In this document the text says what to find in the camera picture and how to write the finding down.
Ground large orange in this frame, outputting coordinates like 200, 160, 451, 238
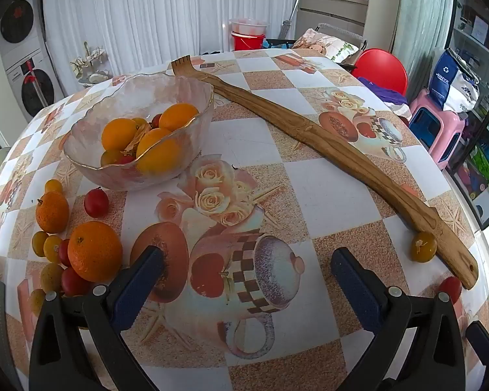
68, 221, 123, 283

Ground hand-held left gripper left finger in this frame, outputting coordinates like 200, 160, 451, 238
28, 245, 166, 391

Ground small mandarin orange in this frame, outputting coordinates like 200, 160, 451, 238
35, 191, 70, 234

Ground black framed shelf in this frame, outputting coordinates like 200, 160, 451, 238
448, 0, 489, 231

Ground clear plastic basin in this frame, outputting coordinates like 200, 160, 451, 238
229, 19, 269, 36

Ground mop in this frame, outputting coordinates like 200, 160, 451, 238
278, 0, 314, 40

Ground dry physalis husk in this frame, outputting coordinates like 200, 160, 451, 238
124, 124, 151, 156

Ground purple cloth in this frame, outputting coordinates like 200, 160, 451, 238
356, 77, 408, 107

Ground white and blue bag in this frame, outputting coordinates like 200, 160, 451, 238
428, 48, 481, 112

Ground frosted glass bowl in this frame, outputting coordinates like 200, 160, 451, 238
62, 72, 215, 191

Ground floral cushion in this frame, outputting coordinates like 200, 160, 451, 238
291, 28, 361, 64

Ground pale green curtain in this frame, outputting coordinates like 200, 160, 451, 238
391, 0, 457, 102

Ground wooden back scratcher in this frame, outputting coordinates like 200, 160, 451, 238
171, 55, 479, 291

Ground red bucket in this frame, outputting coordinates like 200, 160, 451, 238
231, 32, 265, 51

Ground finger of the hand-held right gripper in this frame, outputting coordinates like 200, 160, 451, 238
466, 321, 489, 369

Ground pink plastic stool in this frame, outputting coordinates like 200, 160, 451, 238
408, 89, 467, 170

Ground white curtain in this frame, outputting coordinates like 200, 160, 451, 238
43, 0, 310, 94

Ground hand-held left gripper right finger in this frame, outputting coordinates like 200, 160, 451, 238
330, 248, 478, 391

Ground red chair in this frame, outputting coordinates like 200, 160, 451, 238
352, 48, 408, 95

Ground beige cabinet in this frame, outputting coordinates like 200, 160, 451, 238
295, 0, 369, 45

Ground white washing machine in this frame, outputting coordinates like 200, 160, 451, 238
0, 0, 45, 64
4, 49, 66, 117

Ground white wire rack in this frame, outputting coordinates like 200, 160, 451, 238
70, 41, 111, 88

